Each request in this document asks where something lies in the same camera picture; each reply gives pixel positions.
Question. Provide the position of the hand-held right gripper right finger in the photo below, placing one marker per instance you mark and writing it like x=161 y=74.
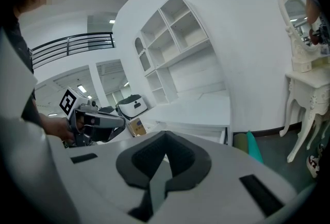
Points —
x=227 y=181

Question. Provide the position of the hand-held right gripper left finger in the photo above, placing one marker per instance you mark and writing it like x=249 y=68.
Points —
x=108 y=181

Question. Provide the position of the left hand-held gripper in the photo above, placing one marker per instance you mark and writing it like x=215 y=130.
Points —
x=71 y=100

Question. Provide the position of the large white drawer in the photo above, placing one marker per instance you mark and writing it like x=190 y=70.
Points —
x=206 y=133

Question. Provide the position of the person's left forearm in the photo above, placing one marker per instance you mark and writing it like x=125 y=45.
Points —
x=45 y=122

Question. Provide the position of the white desk with hutch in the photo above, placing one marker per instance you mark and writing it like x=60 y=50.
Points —
x=185 y=63

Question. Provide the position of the person's left hand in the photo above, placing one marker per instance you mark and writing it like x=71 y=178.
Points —
x=62 y=127

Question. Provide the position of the white black-topped robot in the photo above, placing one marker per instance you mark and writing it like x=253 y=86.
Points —
x=134 y=105

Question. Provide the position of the brown cardboard box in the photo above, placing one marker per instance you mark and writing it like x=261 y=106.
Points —
x=138 y=127

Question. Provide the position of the olive rolled mat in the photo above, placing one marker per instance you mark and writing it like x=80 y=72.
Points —
x=241 y=143

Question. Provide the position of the teal rolled mat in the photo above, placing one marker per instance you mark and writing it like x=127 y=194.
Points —
x=255 y=148

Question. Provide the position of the black railing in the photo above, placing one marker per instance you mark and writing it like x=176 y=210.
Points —
x=72 y=45

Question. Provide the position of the ornate white vanity table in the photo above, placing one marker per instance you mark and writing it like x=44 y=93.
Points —
x=309 y=88

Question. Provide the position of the oval vanity mirror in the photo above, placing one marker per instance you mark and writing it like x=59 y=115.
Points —
x=296 y=16

